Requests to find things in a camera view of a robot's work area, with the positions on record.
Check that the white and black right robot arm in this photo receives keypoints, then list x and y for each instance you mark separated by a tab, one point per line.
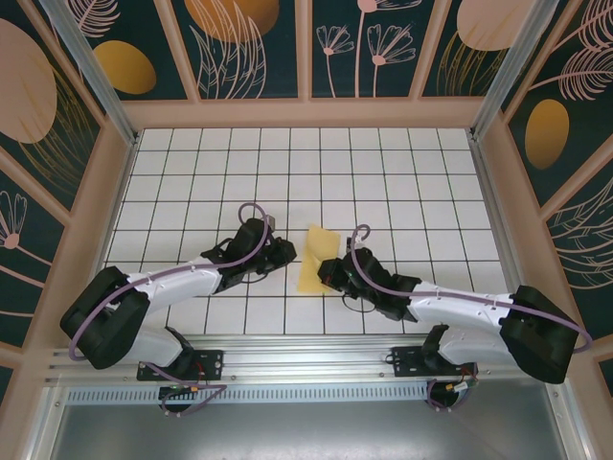
460	306

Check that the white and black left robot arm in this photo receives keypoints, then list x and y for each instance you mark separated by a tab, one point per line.
177	282

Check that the white gridded mat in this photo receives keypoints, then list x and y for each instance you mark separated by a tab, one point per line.
215	158

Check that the aluminium mounting rail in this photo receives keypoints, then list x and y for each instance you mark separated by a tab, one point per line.
311	359

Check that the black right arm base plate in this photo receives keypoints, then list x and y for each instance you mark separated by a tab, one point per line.
407	361

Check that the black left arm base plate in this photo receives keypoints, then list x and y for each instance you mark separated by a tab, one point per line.
211	364

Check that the aluminium side rail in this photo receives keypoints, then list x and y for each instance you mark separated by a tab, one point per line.
503	230

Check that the aluminium frame post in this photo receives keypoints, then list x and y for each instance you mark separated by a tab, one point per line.
98	81
505	72

